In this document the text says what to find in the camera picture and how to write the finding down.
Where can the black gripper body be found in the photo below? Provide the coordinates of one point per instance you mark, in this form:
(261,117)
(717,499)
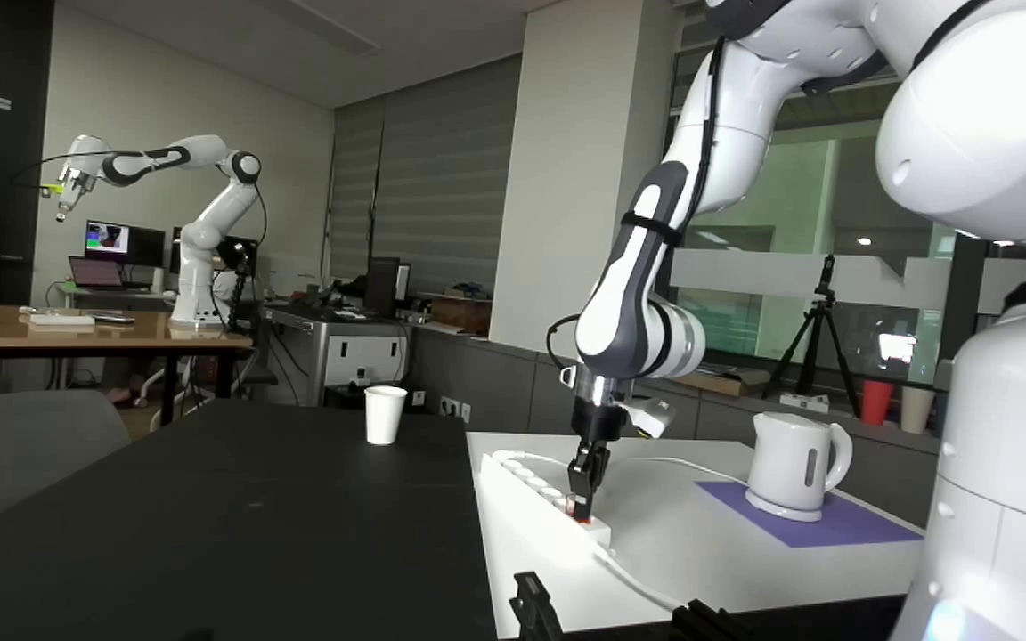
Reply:
(596,430)

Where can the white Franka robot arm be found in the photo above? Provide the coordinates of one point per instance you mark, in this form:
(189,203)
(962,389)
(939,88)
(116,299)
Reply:
(988,118)

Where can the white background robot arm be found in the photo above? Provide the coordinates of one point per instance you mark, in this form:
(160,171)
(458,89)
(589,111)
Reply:
(198,237)

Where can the black table clamp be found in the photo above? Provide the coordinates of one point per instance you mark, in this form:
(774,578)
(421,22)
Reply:
(537,606)
(702,620)

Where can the white electric kettle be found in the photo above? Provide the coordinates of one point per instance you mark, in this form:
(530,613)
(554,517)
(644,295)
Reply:
(790,464)

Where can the white paper cup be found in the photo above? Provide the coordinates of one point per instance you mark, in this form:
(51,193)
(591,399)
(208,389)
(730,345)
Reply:
(385,415)

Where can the purple mat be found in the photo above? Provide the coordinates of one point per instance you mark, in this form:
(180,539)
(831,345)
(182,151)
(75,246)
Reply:
(844,521)

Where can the grey white cabinet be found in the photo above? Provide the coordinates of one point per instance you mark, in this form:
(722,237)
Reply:
(340,355)

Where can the red cup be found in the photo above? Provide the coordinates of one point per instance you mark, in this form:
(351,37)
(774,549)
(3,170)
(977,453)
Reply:
(876,403)

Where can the beige cup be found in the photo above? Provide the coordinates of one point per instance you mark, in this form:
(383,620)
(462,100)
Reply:
(915,410)

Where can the seated person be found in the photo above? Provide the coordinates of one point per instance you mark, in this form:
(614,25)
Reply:
(224,270)

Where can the computer monitor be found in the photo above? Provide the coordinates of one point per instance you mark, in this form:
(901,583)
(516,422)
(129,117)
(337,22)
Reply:
(122,240)

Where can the wooden table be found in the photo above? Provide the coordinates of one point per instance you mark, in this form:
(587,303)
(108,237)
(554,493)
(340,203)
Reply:
(88,333)

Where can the grey office chair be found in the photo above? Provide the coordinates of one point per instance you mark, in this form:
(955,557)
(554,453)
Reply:
(14,450)

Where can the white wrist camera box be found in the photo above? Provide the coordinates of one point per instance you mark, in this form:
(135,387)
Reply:
(648,417)

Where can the black camera tripod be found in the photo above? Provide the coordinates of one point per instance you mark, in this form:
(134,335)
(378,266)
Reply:
(819,326)

